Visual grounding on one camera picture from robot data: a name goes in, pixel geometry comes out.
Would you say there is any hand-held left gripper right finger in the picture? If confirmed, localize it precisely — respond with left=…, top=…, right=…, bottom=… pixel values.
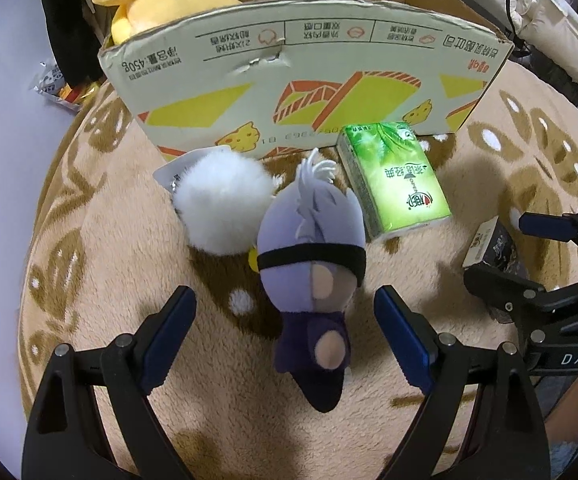
left=374, top=284, right=552, bottom=480

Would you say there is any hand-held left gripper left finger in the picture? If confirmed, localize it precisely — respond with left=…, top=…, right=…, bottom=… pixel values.
left=21, top=285, right=197, bottom=480

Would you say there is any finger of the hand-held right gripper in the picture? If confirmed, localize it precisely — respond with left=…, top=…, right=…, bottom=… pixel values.
left=463, top=264, right=567, bottom=323
left=509, top=207, right=578, bottom=273

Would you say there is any small black box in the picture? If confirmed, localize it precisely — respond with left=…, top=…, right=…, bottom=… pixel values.
left=461, top=215, right=527, bottom=281

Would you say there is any purple plush doll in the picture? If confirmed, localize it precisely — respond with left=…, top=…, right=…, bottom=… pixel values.
left=249, top=147, right=368, bottom=413

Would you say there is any printed cardboard box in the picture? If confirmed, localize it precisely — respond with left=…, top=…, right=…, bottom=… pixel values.
left=98, top=0, right=514, bottom=161

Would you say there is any yellow plush toy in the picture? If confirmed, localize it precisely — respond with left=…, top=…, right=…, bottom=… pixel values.
left=91, top=0, right=240, bottom=46

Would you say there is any white fluffy pompom plush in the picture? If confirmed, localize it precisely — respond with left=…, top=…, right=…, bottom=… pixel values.
left=153, top=145, right=277, bottom=257

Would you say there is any green tissue pack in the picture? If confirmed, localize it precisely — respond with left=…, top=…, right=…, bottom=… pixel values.
left=338, top=121, right=453, bottom=242

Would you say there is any plastic bag of toys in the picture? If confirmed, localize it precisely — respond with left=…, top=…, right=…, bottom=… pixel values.
left=33, top=60, right=102, bottom=111

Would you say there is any black hanging coat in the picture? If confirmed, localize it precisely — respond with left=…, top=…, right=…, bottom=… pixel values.
left=39, top=0, right=107, bottom=86

